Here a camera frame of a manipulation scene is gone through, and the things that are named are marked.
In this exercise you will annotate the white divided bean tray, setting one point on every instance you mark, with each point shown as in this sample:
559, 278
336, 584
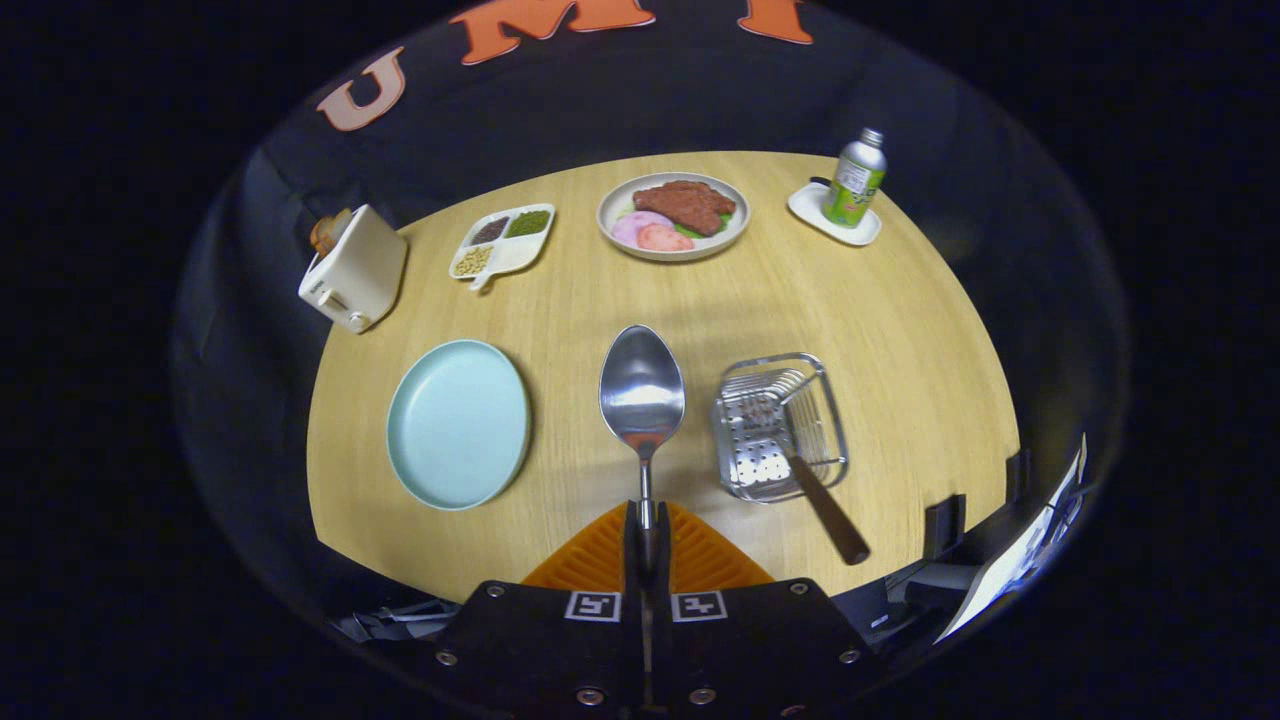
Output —
512, 255

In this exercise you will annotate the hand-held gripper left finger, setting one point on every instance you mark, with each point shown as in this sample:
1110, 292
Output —
540, 650

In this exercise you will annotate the white toaster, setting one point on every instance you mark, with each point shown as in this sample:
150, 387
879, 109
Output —
355, 275

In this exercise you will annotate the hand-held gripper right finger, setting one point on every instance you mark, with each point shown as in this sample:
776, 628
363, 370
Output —
750, 650

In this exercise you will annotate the black table clamp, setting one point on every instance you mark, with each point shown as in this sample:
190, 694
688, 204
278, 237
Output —
944, 525
1017, 475

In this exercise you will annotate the beige oval plate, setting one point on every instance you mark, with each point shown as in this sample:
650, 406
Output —
615, 205

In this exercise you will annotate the pale pink ham slice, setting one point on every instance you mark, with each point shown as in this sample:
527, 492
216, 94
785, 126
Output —
636, 226

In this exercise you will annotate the green label bottle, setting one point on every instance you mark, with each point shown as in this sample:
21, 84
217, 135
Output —
853, 185

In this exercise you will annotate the toasted bread slices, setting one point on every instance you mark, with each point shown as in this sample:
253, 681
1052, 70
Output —
328, 232

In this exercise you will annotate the red ham slice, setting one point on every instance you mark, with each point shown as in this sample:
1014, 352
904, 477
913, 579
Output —
665, 239

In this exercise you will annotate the brown steak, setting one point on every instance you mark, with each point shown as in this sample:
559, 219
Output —
690, 205

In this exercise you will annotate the pale crumpled sheets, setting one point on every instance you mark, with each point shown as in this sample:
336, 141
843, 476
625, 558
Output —
395, 620

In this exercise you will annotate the small white dish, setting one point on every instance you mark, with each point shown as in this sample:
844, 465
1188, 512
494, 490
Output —
805, 205

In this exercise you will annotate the light blue plate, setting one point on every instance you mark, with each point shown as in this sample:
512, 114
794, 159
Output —
458, 425

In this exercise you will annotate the white paper sheet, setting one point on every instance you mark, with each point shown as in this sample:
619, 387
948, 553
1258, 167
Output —
1020, 560

